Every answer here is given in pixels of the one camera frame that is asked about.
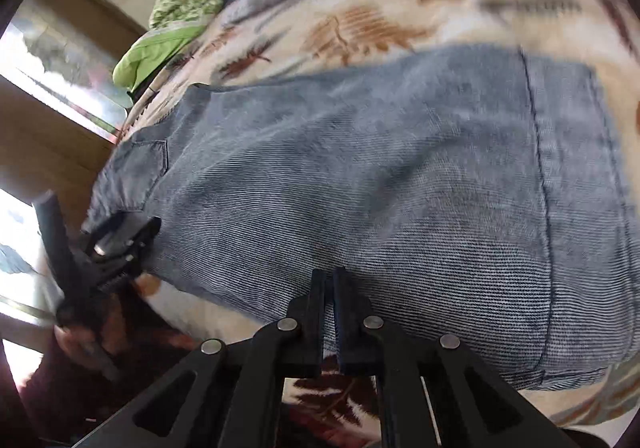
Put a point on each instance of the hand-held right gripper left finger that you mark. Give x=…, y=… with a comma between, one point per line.
x=316, y=308

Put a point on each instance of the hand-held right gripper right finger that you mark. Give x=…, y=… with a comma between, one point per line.
x=345, y=313

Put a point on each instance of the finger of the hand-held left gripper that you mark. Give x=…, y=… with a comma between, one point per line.
x=131, y=232
x=122, y=270

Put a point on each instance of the grey-blue denim pants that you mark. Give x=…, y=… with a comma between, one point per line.
x=375, y=178

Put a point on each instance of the person's left forearm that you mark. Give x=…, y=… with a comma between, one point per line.
x=55, y=398

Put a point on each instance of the person's left hand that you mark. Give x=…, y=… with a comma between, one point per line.
x=80, y=343

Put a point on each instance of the bright glass window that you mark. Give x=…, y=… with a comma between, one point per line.
x=17, y=238

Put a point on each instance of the plain lime green cloth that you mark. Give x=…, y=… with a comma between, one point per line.
x=150, y=56

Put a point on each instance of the patterned glass window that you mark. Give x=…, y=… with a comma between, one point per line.
x=60, y=58

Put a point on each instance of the cream leaf-print blanket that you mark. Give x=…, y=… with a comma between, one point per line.
x=350, y=28

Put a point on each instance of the wooden window frame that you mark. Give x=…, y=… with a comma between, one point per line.
x=45, y=148

